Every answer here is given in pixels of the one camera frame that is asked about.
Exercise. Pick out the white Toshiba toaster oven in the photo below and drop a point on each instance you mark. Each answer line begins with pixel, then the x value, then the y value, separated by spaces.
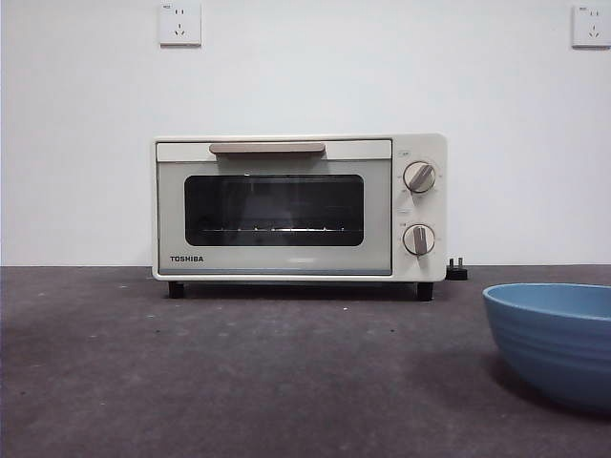
pixel 420 143

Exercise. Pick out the blue bowl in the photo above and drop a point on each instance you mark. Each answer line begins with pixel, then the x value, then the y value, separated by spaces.
pixel 549 348

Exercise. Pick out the white wall socket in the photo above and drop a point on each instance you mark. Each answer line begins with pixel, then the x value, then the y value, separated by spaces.
pixel 180 24
pixel 592 26

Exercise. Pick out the beige oven knob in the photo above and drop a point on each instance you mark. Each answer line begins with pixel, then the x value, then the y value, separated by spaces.
pixel 419 239
pixel 419 177

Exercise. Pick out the glass oven door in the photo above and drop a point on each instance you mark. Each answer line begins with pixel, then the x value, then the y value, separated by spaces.
pixel 172 214

